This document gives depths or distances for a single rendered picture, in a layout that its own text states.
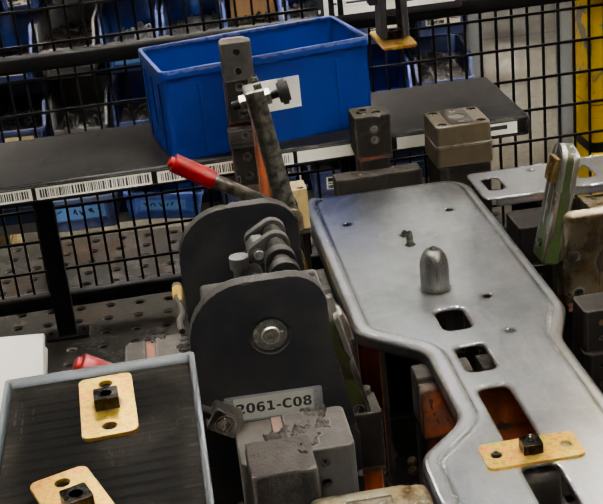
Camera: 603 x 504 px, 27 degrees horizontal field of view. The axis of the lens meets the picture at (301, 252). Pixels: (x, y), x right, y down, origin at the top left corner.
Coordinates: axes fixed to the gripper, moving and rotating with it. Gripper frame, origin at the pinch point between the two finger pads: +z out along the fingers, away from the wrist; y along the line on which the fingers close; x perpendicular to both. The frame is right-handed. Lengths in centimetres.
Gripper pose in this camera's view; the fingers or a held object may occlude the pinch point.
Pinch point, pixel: (390, 3)
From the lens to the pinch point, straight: 140.0
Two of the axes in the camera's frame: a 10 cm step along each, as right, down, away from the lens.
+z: 0.9, 9.2, 3.9
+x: -1.4, -3.8, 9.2
